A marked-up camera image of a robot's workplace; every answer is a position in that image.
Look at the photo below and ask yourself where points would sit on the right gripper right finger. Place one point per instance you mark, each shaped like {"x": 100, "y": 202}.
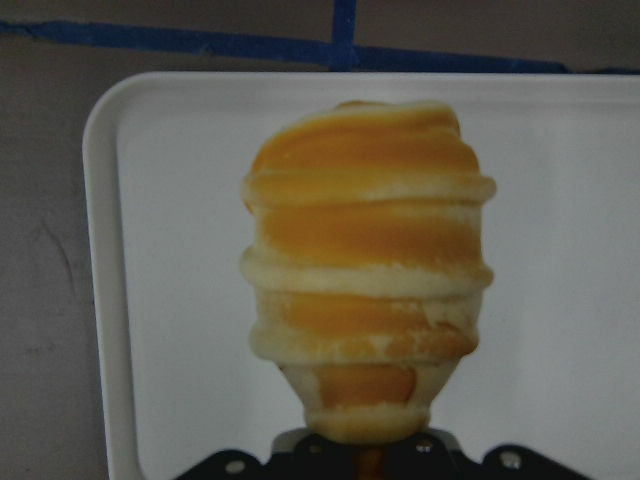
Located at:
{"x": 427, "y": 456}

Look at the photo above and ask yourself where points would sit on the white tray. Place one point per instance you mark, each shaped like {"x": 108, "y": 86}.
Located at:
{"x": 556, "y": 366}

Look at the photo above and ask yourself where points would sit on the bread roll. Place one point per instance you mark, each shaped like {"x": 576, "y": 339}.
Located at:
{"x": 367, "y": 263}

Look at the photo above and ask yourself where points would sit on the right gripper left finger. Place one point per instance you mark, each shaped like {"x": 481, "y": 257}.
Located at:
{"x": 238, "y": 464}

